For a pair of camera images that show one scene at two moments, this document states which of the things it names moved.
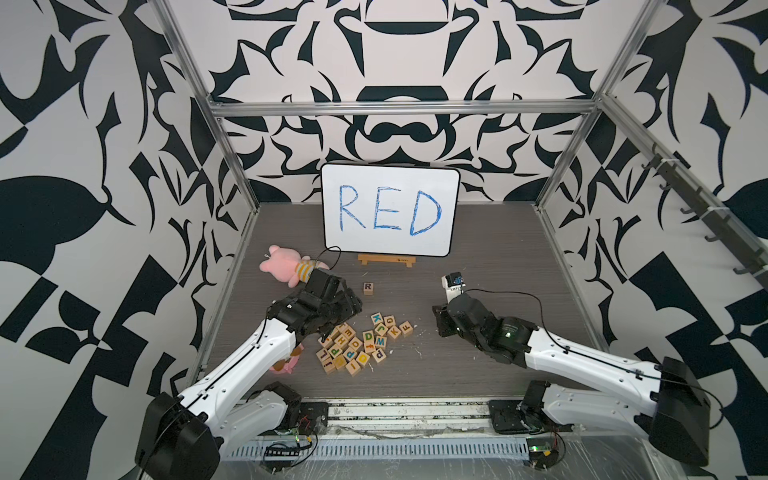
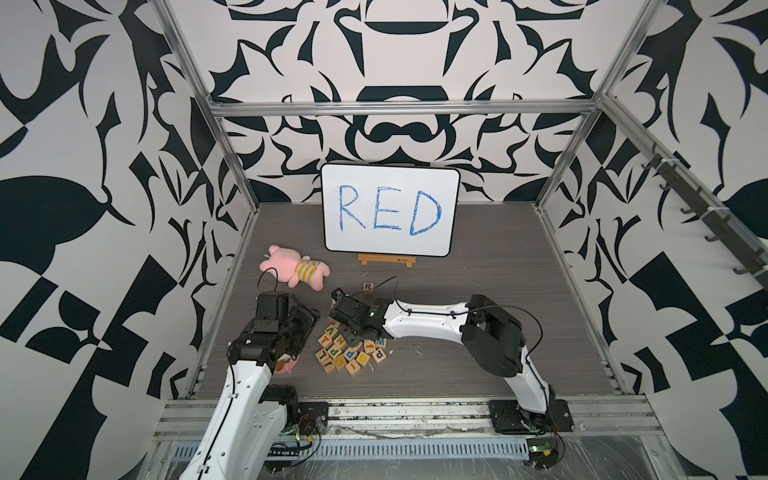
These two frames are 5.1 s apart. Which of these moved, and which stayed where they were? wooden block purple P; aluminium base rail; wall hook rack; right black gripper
Moved: right black gripper
Stayed: wooden block purple P; aluminium base rail; wall hook rack
